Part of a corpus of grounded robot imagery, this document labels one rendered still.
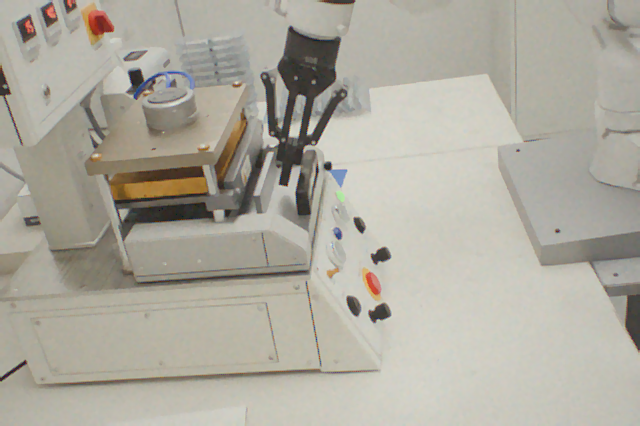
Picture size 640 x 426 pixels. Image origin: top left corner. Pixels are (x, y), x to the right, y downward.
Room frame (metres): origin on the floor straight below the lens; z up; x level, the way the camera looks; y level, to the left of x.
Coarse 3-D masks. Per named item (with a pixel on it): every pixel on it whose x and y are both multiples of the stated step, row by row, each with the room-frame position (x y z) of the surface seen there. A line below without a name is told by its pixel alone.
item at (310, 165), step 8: (304, 152) 1.10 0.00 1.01; (312, 152) 1.09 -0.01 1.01; (304, 160) 1.06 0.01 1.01; (312, 160) 1.06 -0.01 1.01; (304, 168) 1.03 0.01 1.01; (312, 168) 1.04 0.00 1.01; (304, 176) 1.00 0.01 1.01; (312, 176) 1.02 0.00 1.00; (304, 184) 0.98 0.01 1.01; (312, 184) 1.01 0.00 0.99; (296, 192) 0.96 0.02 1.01; (304, 192) 0.96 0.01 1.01; (296, 200) 0.96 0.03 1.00; (304, 200) 0.96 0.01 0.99; (304, 208) 0.96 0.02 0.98
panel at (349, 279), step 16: (336, 192) 1.14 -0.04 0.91; (352, 208) 1.17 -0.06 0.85; (320, 224) 1.00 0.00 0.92; (336, 224) 1.06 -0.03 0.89; (352, 224) 1.12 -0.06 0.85; (320, 240) 0.96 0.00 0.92; (352, 240) 1.07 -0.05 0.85; (368, 240) 1.14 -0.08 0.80; (320, 256) 0.93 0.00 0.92; (352, 256) 1.03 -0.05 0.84; (368, 256) 1.09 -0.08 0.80; (320, 272) 0.89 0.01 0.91; (336, 272) 0.90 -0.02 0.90; (352, 272) 0.99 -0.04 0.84; (336, 288) 0.90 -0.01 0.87; (352, 288) 0.95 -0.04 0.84; (368, 288) 1.00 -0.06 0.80; (368, 304) 0.96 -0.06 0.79; (352, 320) 0.88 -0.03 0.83; (368, 320) 0.92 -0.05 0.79; (368, 336) 0.88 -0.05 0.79
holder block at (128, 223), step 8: (176, 208) 1.00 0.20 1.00; (240, 208) 1.01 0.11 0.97; (128, 216) 0.99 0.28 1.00; (168, 216) 0.97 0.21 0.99; (176, 216) 0.97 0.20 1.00; (184, 216) 0.97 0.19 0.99; (192, 216) 0.96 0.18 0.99; (200, 216) 0.96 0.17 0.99; (208, 216) 0.95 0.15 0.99; (128, 224) 0.97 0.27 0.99; (128, 232) 0.97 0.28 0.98
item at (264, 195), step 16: (272, 160) 1.09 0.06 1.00; (256, 176) 1.12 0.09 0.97; (272, 176) 1.07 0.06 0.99; (320, 176) 1.10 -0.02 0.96; (256, 192) 0.98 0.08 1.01; (272, 192) 1.05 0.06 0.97; (288, 192) 1.04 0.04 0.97; (320, 192) 1.07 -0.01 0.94; (256, 208) 0.97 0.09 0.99; (272, 208) 1.00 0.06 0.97; (288, 208) 0.99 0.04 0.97; (304, 224) 0.93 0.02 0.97
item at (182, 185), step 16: (240, 128) 1.11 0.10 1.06; (224, 160) 1.00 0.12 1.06; (128, 176) 0.99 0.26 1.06; (144, 176) 0.98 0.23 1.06; (160, 176) 0.98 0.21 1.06; (176, 176) 0.97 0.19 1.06; (192, 176) 0.96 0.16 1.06; (224, 176) 0.96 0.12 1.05; (128, 192) 0.97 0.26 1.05; (144, 192) 0.97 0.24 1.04; (160, 192) 0.96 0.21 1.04; (176, 192) 0.96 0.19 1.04; (192, 192) 0.95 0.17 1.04; (128, 208) 0.97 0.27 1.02
